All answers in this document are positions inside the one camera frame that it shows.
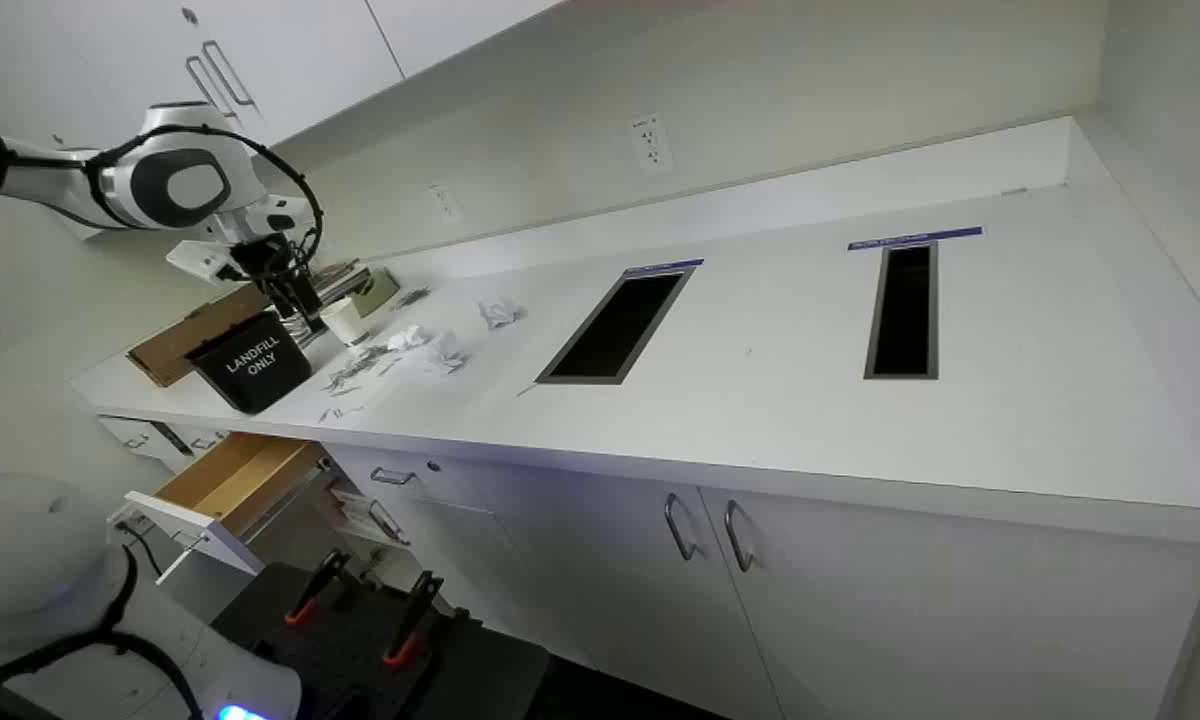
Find narrow countertop opening right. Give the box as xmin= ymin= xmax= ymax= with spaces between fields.
xmin=865 ymin=247 xmax=941 ymax=379

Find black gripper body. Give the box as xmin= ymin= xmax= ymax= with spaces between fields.
xmin=229 ymin=234 xmax=324 ymax=331

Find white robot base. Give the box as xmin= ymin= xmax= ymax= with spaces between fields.
xmin=0 ymin=476 xmax=303 ymax=720

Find cabinet door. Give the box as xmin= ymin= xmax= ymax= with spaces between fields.
xmin=422 ymin=460 xmax=781 ymax=720
xmin=705 ymin=493 xmax=1200 ymax=720

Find purple tape strip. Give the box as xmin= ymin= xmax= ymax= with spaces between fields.
xmin=850 ymin=222 xmax=986 ymax=253

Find black cart with clamps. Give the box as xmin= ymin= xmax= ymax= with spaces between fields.
xmin=211 ymin=562 xmax=548 ymax=720

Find crumpled white paper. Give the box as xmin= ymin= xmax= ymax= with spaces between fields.
xmin=477 ymin=296 xmax=527 ymax=331

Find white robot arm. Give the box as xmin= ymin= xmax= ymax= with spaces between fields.
xmin=0 ymin=101 xmax=324 ymax=331

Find black landfill sign bin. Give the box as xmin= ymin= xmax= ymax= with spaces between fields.
xmin=190 ymin=311 xmax=314 ymax=415

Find open wooden drawer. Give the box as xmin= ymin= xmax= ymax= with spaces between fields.
xmin=125 ymin=430 xmax=324 ymax=576

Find upper white cabinet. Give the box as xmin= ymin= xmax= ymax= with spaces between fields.
xmin=0 ymin=0 xmax=563 ymax=149

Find metal handle door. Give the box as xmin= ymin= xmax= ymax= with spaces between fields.
xmin=663 ymin=493 xmax=705 ymax=558
xmin=726 ymin=501 xmax=761 ymax=573

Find rectangular countertop opening left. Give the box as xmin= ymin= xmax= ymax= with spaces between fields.
xmin=539 ymin=260 xmax=696 ymax=384

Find white wall outlet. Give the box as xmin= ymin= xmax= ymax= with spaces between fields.
xmin=631 ymin=112 xmax=674 ymax=176

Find brown cardboard box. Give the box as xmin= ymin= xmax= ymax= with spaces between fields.
xmin=128 ymin=285 xmax=267 ymax=386

